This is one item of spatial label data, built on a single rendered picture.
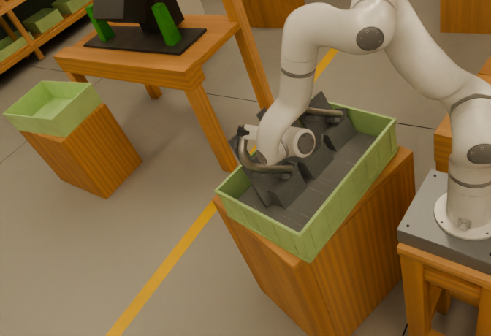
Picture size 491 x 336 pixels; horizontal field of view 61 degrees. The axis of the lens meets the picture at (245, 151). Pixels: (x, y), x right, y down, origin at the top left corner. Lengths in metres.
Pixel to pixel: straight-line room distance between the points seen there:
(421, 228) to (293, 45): 0.71
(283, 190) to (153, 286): 1.40
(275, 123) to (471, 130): 0.46
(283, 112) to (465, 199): 0.55
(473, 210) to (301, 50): 0.67
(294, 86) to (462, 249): 0.67
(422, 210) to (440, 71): 0.55
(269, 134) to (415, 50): 0.41
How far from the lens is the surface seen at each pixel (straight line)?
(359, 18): 0.89
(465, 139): 1.08
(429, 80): 1.03
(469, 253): 1.36
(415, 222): 1.41
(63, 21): 7.01
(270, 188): 1.59
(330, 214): 1.48
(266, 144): 1.14
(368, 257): 1.92
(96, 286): 2.98
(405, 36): 1.02
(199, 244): 2.77
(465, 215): 1.35
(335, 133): 1.73
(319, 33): 0.97
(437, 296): 2.05
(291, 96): 1.09
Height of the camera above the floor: 2.05
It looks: 40 degrees down
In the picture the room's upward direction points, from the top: 23 degrees counter-clockwise
